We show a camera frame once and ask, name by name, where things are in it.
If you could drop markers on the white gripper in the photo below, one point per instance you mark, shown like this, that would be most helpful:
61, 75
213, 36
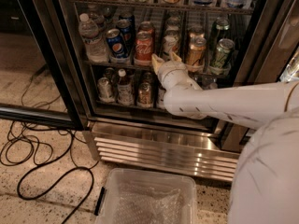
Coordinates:
169, 70

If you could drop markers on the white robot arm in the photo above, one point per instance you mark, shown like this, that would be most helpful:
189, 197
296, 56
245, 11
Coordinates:
265, 188

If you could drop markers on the front Coca-Cola can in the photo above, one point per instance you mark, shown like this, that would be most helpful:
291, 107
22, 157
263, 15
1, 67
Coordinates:
143, 48

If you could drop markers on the coca-cola can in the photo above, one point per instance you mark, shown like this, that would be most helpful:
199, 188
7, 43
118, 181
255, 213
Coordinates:
143, 48
147, 26

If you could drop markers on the front gold can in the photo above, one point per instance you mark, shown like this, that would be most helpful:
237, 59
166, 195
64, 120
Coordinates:
196, 54

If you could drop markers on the gold can bottom shelf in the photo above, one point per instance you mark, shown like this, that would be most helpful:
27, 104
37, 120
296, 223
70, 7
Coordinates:
144, 97

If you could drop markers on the rear gold can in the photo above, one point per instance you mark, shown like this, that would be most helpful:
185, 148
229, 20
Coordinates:
196, 32

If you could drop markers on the rear Coca-Cola can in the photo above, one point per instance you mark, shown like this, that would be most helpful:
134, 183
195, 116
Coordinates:
147, 26

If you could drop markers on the front Pepsi can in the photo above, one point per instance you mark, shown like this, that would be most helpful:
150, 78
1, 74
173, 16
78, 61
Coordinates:
118, 51

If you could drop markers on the pepsi can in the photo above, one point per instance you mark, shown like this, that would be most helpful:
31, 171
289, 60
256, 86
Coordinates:
118, 51
127, 32

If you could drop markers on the front green can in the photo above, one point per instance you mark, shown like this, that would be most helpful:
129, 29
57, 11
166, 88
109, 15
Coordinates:
220, 62

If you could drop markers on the green can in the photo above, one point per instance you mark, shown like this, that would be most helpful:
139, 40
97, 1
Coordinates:
220, 62
219, 30

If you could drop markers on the rear green can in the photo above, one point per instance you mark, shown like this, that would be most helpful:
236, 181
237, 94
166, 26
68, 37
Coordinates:
219, 30

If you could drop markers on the stainless steel glass-door fridge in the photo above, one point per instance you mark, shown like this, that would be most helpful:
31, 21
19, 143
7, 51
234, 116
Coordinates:
265, 33

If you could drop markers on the silver can bottom shelf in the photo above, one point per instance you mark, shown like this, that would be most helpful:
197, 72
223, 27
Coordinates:
105, 88

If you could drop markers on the clear water bottle middle shelf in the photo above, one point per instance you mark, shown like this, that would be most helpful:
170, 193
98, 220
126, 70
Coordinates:
96, 49

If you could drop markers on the open fridge door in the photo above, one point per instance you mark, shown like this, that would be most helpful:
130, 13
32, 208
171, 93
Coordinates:
38, 78

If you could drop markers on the brown tea bottle left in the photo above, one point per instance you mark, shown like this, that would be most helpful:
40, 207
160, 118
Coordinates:
125, 89

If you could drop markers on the clear plastic bin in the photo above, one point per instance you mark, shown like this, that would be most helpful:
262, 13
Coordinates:
110, 193

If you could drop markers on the bubble wrap sheet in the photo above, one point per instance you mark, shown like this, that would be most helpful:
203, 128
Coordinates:
148, 205

